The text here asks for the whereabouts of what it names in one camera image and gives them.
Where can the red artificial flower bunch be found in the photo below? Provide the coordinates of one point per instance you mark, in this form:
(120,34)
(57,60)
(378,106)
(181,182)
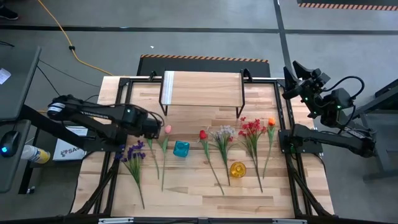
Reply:
(248,126)

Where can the silver aluminium bar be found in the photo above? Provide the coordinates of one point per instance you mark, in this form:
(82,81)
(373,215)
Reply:
(116,220)
(289,221)

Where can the grey desk top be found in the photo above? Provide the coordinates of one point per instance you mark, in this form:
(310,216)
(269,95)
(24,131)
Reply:
(18,93)

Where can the black computer mouse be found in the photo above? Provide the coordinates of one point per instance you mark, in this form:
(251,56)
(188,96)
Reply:
(11,141)

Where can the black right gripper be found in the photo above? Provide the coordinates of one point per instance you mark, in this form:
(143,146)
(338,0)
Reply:
(314,87)

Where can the white artificial flower bunch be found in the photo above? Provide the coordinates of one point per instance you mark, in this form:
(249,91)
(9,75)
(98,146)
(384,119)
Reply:
(226,130)

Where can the wooden shelf with black frame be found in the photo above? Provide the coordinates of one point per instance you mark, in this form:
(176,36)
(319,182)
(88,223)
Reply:
(202,88)

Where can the person's shoe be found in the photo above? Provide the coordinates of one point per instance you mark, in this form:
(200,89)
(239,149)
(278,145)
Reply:
(7,14)

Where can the white box with logo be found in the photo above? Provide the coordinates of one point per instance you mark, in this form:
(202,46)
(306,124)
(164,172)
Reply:
(66,151)

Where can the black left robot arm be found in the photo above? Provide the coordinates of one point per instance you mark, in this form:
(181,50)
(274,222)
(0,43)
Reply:
(93,113)

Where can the white and yellow bottle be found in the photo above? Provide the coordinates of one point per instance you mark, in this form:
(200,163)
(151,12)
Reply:
(34,154)

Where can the white paper note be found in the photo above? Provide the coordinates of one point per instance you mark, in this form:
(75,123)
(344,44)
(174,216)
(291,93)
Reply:
(3,76)

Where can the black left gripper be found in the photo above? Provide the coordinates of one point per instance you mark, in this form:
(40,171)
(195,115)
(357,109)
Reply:
(152,128)

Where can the black desk support beam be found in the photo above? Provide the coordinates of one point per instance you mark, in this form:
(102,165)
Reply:
(40,123)

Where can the purple artificial flower bunch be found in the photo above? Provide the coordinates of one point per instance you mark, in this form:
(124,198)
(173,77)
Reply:
(134,161)

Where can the amber glass vase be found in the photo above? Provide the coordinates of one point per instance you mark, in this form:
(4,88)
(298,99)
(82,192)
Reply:
(237,170)

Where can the black metal rig frame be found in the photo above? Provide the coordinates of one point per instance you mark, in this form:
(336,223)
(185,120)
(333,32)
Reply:
(140,80)

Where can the pink artificial tulip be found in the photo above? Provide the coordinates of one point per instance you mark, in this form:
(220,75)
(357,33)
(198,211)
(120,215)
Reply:
(168,129)

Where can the teal glass vase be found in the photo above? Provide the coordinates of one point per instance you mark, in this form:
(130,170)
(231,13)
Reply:
(181,149)

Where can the orange artificial tulip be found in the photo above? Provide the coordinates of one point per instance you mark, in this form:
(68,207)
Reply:
(271,121)

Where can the grey metal stand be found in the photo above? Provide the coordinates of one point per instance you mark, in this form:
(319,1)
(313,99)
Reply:
(382,174)

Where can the black hazard-striped floor mat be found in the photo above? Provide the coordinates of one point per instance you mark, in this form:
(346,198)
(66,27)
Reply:
(202,67)
(342,5)

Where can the red artificial tulip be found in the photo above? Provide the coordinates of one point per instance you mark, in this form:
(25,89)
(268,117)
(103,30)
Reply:
(203,134)

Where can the grey desk tray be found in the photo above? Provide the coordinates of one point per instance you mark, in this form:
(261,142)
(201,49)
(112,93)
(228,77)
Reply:
(12,174)

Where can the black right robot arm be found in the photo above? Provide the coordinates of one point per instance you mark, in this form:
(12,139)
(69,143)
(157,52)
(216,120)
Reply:
(329,138)

